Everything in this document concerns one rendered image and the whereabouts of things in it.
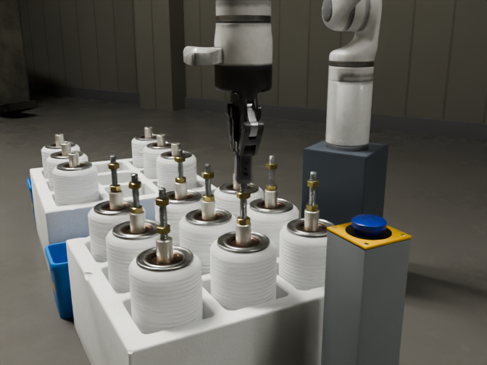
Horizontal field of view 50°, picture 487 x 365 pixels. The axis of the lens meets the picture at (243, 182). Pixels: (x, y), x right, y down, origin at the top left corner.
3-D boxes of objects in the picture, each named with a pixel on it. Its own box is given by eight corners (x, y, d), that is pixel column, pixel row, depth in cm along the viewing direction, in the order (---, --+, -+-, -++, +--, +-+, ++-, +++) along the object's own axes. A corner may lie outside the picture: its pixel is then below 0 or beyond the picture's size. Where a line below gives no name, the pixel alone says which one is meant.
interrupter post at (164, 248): (160, 266, 68) (159, 242, 67) (153, 260, 70) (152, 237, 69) (177, 262, 69) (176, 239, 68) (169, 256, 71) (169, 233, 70)
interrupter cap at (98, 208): (133, 200, 95) (132, 196, 94) (144, 213, 88) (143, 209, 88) (90, 206, 91) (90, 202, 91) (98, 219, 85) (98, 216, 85)
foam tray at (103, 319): (253, 282, 118) (254, 206, 112) (372, 381, 85) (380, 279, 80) (74, 327, 100) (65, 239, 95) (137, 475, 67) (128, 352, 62)
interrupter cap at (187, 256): (148, 279, 65) (148, 274, 65) (128, 257, 71) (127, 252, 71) (203, 266, 69) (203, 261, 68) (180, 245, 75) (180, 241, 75)
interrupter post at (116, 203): (122, 206, 91) (120, 188, 90) (125, 211, 89) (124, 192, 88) (108, 208, 90) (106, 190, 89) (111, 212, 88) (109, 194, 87)
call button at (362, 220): (369, 227, 65) (370, 211, 64) (393, 237, 62) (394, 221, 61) (343, 232, 63) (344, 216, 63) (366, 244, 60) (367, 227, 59)
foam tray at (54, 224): (169, 210, 164) (167, 154, 159) (219, 258, 130) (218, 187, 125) (36, 230, 148) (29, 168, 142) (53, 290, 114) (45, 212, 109)
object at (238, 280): (276, 337, 84) (278, 232, 79) (273, 374, 75) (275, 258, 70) (217, 333, 85) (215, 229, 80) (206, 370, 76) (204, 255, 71)
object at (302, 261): (265, 334, 85) (267, 229, 80) (298, 311, 92) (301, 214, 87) (317, 357, 79) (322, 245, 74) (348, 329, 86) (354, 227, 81)
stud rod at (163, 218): (167, 244, 69) (165, 189, 67) (160, 245, 69) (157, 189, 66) (168, 241, 70) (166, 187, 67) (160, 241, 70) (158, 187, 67)
